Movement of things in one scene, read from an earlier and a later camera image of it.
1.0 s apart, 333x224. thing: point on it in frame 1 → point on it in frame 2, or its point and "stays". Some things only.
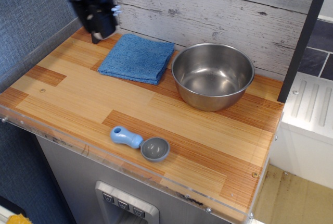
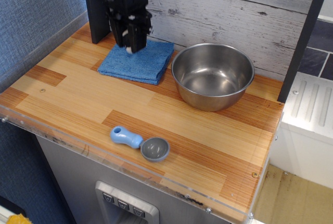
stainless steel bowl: [212, 76] stays
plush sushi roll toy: [98, 35] → [129, 33]
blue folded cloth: [137, 58] stays
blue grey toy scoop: [154, 149] stays
